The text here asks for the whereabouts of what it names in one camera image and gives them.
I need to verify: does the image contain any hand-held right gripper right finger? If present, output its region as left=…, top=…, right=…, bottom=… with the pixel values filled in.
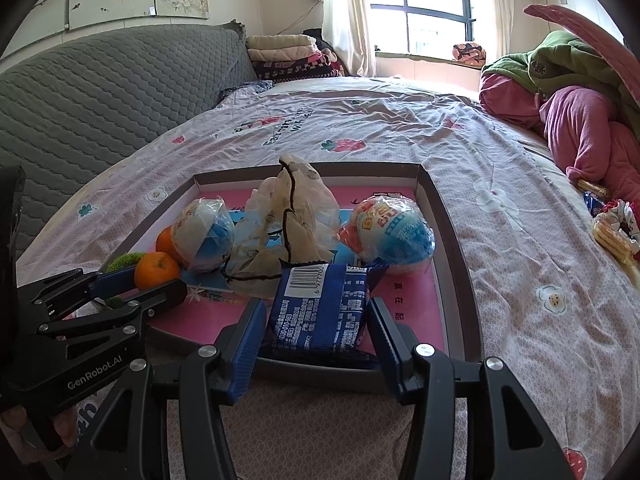
left=366, top=296, right=576, bottom=480

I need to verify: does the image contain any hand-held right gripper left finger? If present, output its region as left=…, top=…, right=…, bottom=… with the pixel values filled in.
left=65, top=297, right=268, bottom=480

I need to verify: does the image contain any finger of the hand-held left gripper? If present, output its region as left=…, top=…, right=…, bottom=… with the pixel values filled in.
left=35, top=279, right=188, bottom=338
left=17, top=267, right=138, bottom=318

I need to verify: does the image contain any green fuzzy scrunchie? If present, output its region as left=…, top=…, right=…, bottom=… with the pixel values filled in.
left=102, top=251, right=149, bottom=309

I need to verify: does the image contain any orange tangerine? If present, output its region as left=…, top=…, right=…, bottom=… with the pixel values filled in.
left=155, top=226, right=187, bottom=266
left=134, top=252, right=182, bottom=291

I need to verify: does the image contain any red white toy egg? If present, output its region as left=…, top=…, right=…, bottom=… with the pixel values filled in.
left=170, top=196, right=236, bottom=273

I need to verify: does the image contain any blue snack packet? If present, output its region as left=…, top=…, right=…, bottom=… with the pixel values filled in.
left=267, top=261, right=388, bottom=356

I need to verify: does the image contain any grey cardboard box tray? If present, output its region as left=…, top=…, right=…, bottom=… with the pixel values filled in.
left=107, top=161, right=485, bottom=396

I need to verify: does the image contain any blue yellow toy egg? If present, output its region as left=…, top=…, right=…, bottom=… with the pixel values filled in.
left=340, top=195, right=437, bottom=276

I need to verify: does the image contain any cream mesh drawstring bag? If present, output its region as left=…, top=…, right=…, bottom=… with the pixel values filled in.
left=220, top=155, right=346, bottom=286

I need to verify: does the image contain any person's left hand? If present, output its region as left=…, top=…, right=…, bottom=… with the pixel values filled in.
left=0, top=405, right=78, bottom=466

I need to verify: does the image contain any grey quilted headboard cover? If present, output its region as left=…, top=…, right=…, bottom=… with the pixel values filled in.
left=0, top=21, right=258, bottom=271

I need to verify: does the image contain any grey floral cloth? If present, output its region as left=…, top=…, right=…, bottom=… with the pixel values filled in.
left=220, top=80, right=273, bottom=101

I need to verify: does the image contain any yellow wafer biscuit packet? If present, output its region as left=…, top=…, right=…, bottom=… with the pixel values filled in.
left=591, top=211, right=640, bottom=266

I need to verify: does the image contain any small blue wrapper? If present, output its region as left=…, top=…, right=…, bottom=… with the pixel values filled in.
left=582, top=191, right=607, bottom=218

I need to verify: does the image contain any dark patterned folded blanket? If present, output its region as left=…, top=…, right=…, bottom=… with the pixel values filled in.
left=251, top=57, right=348, bottom=82

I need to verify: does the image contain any tan biscuit packet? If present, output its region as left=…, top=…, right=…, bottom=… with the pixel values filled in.
left=575, top=177, right=612, bottom=200

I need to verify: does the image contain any colourful frilly scrunchie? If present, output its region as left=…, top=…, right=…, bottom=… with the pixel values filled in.
left=600, top=199, right=640, bottom=241

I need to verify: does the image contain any cream folded blanket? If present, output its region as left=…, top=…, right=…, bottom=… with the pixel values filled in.
left=246, top=35, right=318, bottom=53

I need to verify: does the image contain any pile of pink green quilts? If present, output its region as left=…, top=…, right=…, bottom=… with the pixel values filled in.
left=479, top=4, right=640, bottom=133

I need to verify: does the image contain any pink fleece garment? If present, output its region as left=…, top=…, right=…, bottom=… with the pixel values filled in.
left=539, top=85, right=640, bottom=206

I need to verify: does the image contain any dark clothes pile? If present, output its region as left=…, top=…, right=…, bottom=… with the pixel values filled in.
left=302, top=29, right=333, bottom=53

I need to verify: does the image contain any floral folded cloth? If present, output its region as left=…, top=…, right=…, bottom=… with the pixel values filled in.
left=452, top=41, right=487, bottom=67

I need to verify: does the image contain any white sheer curtain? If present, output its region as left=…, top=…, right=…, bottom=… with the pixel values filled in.
left=322, top=0, right=378, bottom=78
left=480, top=0, right=516, bottom=63

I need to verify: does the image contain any green fleece garment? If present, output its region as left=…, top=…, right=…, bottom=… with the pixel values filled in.
left=482, top=30, right=636, bottom=121

